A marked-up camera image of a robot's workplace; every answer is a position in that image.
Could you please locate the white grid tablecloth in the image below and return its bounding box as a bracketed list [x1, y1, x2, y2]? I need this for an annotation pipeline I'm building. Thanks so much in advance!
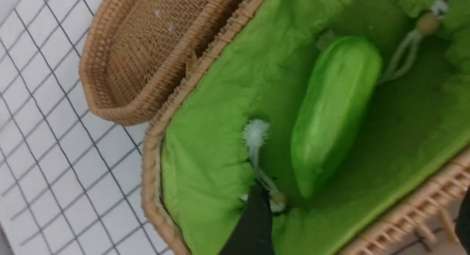
[1, 0, 173, 255]

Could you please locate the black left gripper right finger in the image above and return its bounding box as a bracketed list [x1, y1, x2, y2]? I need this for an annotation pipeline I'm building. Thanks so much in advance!
[455, 187, 470, 254]

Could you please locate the wicker basket green lining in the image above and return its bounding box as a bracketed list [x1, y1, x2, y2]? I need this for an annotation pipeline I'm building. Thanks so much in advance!
[141, 0, 469, 255]

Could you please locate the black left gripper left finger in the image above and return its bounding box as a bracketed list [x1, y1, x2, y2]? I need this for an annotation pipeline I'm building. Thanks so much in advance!
[220, 185, 275, 255]

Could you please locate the wicker basket lid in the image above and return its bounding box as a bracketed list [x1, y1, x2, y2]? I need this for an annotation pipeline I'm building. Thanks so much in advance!
[79, 0, 243, 126]

